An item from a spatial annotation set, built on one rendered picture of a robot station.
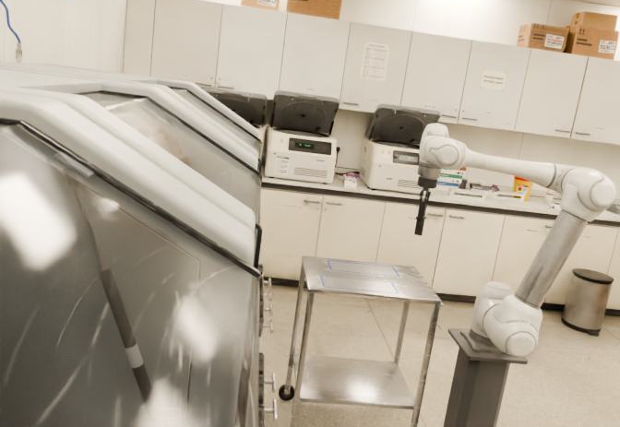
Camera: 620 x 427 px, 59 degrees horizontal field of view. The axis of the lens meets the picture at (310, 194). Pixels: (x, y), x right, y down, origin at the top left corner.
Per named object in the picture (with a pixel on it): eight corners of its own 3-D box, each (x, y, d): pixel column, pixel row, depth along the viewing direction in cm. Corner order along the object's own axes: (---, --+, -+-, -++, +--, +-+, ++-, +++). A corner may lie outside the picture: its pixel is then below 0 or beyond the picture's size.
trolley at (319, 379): (280, 454, 255) (302, 288, 238) (277, 397, 300) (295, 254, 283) (419, 462, 262) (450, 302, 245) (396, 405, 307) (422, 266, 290)
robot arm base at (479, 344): (494, 331, 250) (496, 320, 248) (516, 356, 228) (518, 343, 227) (455, 327, 248) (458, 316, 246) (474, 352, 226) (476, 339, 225)
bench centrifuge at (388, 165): (368, 190, 444) (382, 103, 430) (356, 175, 504) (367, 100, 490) (435, 197, 450) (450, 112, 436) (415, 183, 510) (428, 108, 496)
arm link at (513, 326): (509, 345, 225) (530, 373, 203) (474, 330, 224) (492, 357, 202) (604, 175, 210) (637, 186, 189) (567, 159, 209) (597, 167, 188)
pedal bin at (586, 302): (576, 335, 438) (590, 280, 429) (552, 314, 475) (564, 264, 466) (612, 338, 442) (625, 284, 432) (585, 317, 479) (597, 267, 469)
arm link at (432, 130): (414, 159, 222) (421, 163, 209) (421, 120, 218) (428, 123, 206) (441, 162, 222) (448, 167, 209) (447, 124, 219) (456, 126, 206)
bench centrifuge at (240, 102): (187, 169, 429) (195, 86, 416) (198, 158, 489) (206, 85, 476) (258, 177, 433) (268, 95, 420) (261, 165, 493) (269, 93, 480)
